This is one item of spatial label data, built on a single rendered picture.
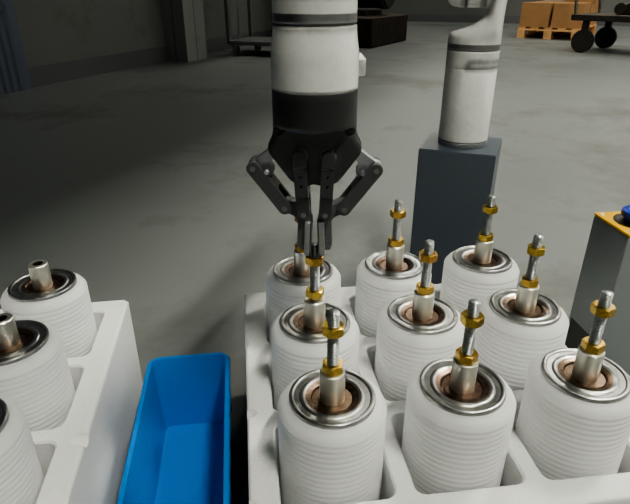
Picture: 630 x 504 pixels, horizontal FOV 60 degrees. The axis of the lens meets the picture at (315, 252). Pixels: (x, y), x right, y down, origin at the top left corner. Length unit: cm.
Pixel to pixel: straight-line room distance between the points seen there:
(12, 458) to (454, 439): 36
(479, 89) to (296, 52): 63
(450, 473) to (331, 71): 36
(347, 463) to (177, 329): 63
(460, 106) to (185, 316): 65
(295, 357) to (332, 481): 13
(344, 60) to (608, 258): 44
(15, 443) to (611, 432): 50
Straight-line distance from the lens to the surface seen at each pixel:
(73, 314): 70
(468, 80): 104
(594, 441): 56
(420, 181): 107
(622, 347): 82
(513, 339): 62
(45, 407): 63
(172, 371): 79
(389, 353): 59
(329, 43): 45
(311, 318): 57
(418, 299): 59
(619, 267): 75
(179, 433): 83
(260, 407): 59
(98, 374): 67
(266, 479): 52
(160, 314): 110
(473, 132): 106
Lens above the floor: 57
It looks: 26 degrees down
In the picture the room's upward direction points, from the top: straight up
